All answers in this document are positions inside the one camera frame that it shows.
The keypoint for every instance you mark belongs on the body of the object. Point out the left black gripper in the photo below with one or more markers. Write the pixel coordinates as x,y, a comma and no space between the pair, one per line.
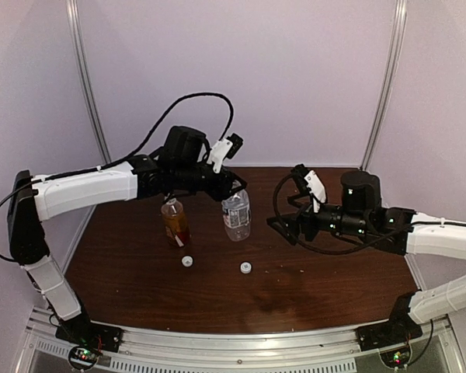
221,190

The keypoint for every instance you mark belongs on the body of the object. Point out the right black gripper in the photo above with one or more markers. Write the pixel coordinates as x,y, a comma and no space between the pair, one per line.
304,215

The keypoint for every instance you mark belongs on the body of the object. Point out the clear water bottle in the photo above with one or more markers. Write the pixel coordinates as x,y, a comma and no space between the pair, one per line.
236,214

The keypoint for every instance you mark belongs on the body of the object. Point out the brown tea bottle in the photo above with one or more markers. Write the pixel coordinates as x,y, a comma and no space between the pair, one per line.
177,228

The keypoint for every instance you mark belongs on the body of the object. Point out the white water bottle cap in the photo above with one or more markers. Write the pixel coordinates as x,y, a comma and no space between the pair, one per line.
245,268

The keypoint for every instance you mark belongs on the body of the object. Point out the white tea bottle cap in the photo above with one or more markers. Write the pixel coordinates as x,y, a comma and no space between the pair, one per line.
187,261

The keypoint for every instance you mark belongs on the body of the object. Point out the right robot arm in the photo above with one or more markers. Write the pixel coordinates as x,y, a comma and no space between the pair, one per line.
362,221

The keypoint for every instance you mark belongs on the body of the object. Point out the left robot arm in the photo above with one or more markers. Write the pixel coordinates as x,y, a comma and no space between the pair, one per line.
175,166

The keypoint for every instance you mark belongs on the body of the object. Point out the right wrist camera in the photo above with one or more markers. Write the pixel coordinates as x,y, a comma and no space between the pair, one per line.
309,185

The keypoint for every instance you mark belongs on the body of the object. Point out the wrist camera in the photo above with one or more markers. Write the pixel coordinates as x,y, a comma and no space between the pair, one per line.
224,149
309,185

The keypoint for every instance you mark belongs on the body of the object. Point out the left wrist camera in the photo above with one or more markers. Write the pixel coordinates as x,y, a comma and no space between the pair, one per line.
224,149

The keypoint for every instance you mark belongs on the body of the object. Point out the front aluminium rail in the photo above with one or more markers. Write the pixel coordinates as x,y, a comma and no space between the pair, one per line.
327,350

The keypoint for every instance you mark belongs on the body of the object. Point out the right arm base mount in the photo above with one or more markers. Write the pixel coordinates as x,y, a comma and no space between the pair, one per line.
394,335

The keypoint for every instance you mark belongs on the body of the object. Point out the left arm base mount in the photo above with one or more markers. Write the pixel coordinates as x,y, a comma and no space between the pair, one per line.
89,339

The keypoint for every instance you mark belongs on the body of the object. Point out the right aluminium frame post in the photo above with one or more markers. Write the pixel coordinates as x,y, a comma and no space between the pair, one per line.
391,66

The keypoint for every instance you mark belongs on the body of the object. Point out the aluminium frame post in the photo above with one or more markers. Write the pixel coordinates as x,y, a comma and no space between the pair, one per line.
391,66
86,84

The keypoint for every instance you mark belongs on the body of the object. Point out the left aluminium frame post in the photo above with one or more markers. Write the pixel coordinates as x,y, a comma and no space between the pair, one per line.
86,84

